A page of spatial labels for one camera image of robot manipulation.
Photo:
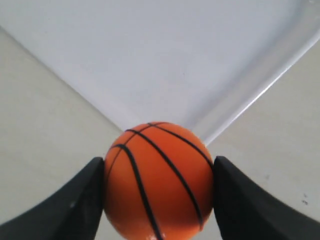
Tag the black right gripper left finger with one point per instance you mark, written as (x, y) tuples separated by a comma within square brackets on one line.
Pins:
[(71, 213)]

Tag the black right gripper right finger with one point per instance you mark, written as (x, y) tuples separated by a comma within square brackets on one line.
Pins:
[(245, 211)]

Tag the small orange basketball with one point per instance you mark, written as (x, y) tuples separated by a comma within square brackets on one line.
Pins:
[(158, 183)]

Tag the white rectangular plastic tray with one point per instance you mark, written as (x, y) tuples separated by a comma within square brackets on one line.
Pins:
[(196, 63)]

